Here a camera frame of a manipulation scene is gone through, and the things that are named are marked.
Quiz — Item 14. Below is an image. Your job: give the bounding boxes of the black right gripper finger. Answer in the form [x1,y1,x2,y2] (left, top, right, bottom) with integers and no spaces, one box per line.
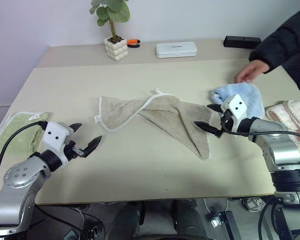
[206,104,225,115]
[194,121,222,138]

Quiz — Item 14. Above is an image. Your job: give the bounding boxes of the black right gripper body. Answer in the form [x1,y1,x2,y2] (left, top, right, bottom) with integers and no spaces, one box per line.
[214,110,235,138]

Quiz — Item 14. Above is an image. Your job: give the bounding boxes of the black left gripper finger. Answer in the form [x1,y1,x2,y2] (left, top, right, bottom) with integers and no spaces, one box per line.
[69,122,83,134]
[79,135,103,159]

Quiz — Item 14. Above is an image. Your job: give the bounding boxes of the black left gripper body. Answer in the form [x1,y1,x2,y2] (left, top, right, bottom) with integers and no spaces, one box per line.
[63,140,88,162]

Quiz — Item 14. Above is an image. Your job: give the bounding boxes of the light blue fluffy towel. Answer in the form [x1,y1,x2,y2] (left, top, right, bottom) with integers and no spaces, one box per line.
[209,81,266,120]

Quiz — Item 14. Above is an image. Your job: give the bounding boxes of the beige towel with white trim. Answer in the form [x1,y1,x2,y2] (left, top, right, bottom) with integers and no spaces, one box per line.
[93,87,214,161]

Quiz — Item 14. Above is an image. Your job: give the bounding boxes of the green towel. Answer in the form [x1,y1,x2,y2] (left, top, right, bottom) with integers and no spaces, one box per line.
[0,111,51,159]

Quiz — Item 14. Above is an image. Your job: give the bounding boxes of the pink fluffy towel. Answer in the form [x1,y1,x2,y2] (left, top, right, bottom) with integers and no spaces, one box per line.
[264,99,300,149]

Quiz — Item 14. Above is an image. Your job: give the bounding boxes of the person's bare hand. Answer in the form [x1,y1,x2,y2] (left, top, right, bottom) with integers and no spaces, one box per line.
[234,60,271,84]

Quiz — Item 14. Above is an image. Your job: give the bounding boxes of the white rectangular case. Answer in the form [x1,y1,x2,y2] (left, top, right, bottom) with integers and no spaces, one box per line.
[154,41,198,60]

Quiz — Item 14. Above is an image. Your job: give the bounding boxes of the black rectangular bar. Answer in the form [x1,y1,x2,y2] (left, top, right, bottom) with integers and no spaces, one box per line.
[223,35,262,50]

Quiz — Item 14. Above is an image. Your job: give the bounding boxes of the dark rounded shape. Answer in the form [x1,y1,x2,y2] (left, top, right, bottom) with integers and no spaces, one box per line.
[106,201,145,240]
[170,198,209,239]

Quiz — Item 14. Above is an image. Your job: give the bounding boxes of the grey sneaker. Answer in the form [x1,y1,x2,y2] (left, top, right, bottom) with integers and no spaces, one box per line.
[241,196,266,213]

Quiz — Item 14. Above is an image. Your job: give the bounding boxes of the white bubble plant pot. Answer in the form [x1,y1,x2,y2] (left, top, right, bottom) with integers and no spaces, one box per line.
[103,36,129,62]

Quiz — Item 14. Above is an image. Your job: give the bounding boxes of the black table leg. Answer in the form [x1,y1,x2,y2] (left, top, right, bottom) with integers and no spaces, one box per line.
[215,210,242,240]

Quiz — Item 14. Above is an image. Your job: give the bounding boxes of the green leafy plant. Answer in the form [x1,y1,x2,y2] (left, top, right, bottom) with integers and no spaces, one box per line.
[89,0,131,42]

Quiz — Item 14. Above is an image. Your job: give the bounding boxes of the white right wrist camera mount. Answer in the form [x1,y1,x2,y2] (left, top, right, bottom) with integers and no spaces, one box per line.
[220,94,249,131]

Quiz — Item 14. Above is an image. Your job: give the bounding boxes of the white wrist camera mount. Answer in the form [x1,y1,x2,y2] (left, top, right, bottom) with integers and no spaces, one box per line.
[220,94,249,131]
[42,121,76,166]

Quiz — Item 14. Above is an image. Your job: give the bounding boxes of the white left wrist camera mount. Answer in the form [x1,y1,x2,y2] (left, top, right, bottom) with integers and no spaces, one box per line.
[42,121,76,166]

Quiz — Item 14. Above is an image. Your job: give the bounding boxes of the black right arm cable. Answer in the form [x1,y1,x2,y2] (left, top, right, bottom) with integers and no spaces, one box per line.
[221,116,300,145]

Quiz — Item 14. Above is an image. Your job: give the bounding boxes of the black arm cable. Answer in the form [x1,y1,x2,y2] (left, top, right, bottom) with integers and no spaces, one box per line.
[221,116,300,145]
[0,120,47,201]

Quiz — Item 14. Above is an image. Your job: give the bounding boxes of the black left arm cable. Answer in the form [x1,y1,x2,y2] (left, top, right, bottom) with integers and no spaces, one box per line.
[0,120,47,201]

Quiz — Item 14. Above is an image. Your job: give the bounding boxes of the white floor cable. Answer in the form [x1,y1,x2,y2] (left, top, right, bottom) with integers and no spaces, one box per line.
[202,198,229,219]

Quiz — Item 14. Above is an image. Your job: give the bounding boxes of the orange handled pliers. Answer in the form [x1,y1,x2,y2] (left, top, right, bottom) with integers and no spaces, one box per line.
[126,38,141,49]

